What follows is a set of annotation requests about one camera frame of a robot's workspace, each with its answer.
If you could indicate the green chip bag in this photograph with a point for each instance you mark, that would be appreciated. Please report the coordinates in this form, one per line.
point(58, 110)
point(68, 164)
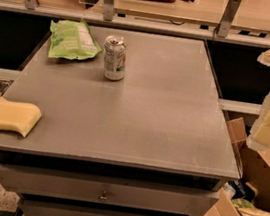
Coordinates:
point(72, 40)

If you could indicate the upper drawer with knob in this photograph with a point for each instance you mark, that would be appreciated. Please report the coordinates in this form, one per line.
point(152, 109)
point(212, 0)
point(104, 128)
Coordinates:
point(105, 190)

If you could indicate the right metal bracket post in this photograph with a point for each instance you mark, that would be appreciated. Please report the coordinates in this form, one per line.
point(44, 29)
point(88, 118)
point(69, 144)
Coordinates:
point(227, 18)

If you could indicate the silver 7up soda can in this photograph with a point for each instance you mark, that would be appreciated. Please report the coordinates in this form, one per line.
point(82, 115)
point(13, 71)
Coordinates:
point(114, 58)

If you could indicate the snack packages in box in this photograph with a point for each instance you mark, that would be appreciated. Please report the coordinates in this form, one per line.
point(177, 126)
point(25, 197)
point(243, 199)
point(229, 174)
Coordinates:
point(243, 197)

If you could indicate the open cardboard box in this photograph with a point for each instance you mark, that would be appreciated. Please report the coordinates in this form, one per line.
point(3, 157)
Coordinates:
point(250, 194)

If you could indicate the grey drawer cabinet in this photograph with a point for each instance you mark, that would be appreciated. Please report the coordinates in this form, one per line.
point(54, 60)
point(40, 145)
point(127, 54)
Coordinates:
point(160, 124)

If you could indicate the yellow wavy sponge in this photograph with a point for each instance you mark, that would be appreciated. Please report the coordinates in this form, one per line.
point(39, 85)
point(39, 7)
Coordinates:
point(18, 116)

